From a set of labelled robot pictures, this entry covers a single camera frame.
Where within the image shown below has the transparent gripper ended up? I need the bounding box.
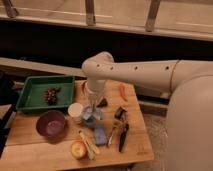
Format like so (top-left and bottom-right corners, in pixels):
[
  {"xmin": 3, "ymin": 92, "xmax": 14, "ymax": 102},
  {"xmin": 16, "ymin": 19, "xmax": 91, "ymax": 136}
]
[{"xmin": 83, "ymin": 80, "xmax": 105, "ymax": 110}]

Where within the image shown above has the grey towel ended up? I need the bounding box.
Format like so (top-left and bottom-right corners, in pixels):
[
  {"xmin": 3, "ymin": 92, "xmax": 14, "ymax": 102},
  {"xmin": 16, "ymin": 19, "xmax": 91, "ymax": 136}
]
[{"xmin": 82, "ymin": 106, "xmax": 104, "ymax": 120}]

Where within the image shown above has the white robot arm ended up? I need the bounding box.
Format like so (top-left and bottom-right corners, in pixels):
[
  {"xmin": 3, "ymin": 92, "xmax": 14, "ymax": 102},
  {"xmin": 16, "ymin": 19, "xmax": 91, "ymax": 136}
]
[{"xmin": 82, "ymin": 52, "xmax": 213, "ymax": 171}]

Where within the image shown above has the purple bowl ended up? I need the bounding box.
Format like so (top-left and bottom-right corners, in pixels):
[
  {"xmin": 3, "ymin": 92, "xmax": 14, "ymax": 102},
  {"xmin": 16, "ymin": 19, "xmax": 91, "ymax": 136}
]
[{"xmin": 36, "ymin": 110, "xmax": 66, "ymax": 139}]

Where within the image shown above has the dark brown block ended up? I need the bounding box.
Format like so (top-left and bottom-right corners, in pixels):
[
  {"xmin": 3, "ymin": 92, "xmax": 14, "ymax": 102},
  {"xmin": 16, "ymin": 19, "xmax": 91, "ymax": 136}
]
[{"xmin": 97, "ymin": 98, "xmax": 108, "ymax": 108}]

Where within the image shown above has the orange carrot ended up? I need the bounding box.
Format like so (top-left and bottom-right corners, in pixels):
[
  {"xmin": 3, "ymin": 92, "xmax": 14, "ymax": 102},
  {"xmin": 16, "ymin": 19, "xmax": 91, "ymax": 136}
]
[{"xmin": 119, "ymin": 83, "xmax": 128, "ymax": 102}]

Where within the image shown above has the white cup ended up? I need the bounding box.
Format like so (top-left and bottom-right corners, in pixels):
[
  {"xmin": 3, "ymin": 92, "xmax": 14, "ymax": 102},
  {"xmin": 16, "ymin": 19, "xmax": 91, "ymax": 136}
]
[{"xmin": 68, "ymin": 103, "xmax": 83, "ymax": 119}]

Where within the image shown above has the blue cup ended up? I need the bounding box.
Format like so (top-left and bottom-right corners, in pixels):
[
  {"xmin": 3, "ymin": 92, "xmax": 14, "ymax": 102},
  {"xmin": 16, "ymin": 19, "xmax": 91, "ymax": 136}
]
[{"xmin": 82, "ymin": 116, "xmax": 96, "ymax": 128}]

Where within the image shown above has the black small tool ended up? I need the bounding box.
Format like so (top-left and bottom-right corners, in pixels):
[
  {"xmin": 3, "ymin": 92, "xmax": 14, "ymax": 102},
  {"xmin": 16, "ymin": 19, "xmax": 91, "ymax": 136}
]
[{"xmin": 114, "ymin": 107, "xmax": 126, "ymax": 120}]

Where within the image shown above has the blue sponge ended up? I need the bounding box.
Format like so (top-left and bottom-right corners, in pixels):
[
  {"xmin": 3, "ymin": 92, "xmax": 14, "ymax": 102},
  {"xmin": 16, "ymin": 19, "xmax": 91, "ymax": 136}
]
[{"xmin": 94, "ymin": 125, "xmax": 107, "ymax": 146}]

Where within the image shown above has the dark grape bunch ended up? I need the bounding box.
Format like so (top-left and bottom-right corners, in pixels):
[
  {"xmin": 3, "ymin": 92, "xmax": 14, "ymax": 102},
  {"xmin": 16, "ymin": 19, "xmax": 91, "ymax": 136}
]
[{"xmin": 44, "ymin": 87, "xmax": 60, "ymax": 105}]

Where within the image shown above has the green plastic tray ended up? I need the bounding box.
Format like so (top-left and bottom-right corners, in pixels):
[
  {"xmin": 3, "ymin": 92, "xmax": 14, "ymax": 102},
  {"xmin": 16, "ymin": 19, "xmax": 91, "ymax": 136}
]
[{"xmin": 16, "ymin": 75, "xmax": 75, "ymax": 113}]

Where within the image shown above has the wooden spatula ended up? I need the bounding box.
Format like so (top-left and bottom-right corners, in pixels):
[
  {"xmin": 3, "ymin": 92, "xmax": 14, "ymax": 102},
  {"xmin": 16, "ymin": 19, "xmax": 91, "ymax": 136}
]
[{"xmin": 79, "ymin": 131, "xmax": 100, "ymax": 160}]

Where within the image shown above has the red yellow apple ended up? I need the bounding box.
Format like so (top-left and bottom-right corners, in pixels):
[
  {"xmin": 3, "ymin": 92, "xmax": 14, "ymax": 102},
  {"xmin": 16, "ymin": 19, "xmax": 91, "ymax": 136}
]
[{"xmin": 70, "ymin": 141, "xmax": 87, "ymax": 159}]

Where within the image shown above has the black handled knife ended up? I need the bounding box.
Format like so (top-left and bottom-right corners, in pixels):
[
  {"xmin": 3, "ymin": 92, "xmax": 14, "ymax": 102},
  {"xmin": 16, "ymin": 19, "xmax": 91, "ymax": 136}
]
[{"xmin": 119, "ymin": 123, "xmax": 129, "ymax": 153}]

